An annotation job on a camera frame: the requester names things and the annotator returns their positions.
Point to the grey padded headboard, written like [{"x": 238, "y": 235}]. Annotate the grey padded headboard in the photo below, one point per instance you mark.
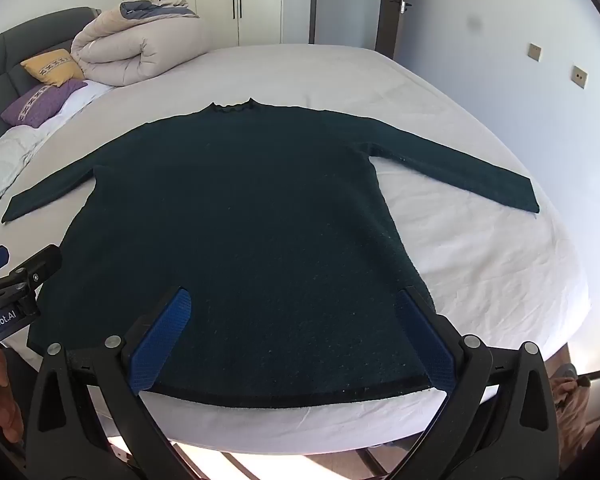
[{"x": 0, "y": 70}]

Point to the purple patterned pillow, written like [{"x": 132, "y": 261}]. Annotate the purple patterned pillow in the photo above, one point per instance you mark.
[{"x": 35, "y": 105}]

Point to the brown cloth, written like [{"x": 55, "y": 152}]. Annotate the brown cloth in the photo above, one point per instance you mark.
[{"x": 565, "y": 385}]

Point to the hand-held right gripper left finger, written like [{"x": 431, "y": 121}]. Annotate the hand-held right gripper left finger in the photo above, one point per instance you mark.
[{"x": 162, "y": 335}]

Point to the person's left hand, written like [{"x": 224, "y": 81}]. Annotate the person's left hand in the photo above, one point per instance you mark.
[{"x": 2, "y": 400}]

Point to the dark green sweater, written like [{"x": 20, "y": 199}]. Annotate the dark green sweater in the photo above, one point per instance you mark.
[{"x": 240, "y": 235}]

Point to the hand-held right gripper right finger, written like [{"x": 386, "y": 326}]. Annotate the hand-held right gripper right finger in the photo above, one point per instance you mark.
[{"x": 427, "y": 340}]

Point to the bed with white sheet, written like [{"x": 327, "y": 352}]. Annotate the bed with white sheet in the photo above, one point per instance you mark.
[{"x": 480, "y": 260}]

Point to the yellow patterned pillow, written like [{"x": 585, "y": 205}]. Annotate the yellow patterned pillow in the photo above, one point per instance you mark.
[{"x": 50, "y": 67}]

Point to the folded beige duvet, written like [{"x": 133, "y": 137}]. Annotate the folded beige duvet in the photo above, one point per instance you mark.
[{"x": 145, "y": 45}]

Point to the brown wooden door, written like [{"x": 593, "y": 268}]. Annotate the brown wooden door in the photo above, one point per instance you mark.
[{"x": 387, "y": 25}]

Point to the white wardrobe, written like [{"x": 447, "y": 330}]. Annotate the white wardrobe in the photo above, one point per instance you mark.
[{"x": 260, "y": 0}]

